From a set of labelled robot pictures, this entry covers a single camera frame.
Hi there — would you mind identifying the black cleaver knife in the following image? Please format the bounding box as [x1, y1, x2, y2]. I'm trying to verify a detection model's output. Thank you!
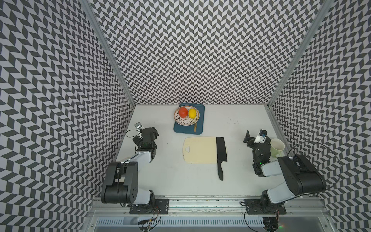
[216, 137, 228, 181]

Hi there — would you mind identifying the cream cutting board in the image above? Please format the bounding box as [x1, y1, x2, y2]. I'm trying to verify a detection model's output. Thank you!
[183, 137, 217, 164]

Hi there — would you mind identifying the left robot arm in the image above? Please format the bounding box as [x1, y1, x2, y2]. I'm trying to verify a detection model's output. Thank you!
[100, 127, 158, 207]

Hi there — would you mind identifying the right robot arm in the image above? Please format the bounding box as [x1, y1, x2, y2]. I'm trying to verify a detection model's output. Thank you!
[243, 130, 327, 208]

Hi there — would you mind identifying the light green mug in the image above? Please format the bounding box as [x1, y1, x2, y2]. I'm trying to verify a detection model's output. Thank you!
[270, 138, 286, 158]

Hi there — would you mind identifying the teal rectangular tray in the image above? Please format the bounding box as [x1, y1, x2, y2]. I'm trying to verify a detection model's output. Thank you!
[174, 103, 205, 135]

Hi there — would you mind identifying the patterned ceramic plate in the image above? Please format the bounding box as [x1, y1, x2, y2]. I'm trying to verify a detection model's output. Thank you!
[174, 105, 201, 126]

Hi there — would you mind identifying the red tomato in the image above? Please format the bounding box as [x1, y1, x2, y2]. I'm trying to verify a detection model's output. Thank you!
[178, 107, 188, 118]

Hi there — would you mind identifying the yellow lemon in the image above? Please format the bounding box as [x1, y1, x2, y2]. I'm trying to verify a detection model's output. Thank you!
[188, 108, 197, 119]

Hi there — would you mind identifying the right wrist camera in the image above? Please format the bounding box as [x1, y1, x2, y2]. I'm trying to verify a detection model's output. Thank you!
[254, 129, 268, 144]

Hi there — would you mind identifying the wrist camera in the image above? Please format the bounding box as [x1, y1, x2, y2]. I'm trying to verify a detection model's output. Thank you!
[134, 122, 143, 131]
[254, 129, 268, 144]

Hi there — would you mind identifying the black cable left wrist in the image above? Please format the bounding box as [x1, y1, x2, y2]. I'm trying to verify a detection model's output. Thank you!
[125, 129, 143, 139]

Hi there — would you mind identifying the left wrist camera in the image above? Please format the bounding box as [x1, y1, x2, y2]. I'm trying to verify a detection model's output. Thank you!
[134, 122, 143, 131]

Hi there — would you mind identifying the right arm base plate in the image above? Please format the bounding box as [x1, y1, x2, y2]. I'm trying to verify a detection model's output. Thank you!
[244, 199, 287, 215]

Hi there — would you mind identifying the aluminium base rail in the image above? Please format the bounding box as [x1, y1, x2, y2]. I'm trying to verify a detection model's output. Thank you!
[88, 196, 329, 217]

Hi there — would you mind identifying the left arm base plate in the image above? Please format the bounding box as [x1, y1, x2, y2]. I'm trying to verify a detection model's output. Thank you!
[129, 198, 170, 215]

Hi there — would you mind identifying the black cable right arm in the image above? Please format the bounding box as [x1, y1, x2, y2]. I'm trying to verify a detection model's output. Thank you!
[285, 141, 343, 186]

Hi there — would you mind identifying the aluminium corner frame post left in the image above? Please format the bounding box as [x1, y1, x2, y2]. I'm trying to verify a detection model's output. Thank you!
[80, 0, 136, 107]

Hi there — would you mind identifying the aluminium corner frame post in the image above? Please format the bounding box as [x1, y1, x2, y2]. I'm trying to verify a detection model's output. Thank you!
[80, 0, 136, 107]
[268, 0, 335, 108]

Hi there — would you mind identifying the aluminium corner frame post right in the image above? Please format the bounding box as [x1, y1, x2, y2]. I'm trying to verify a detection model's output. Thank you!
[268, 0, 335, 108]

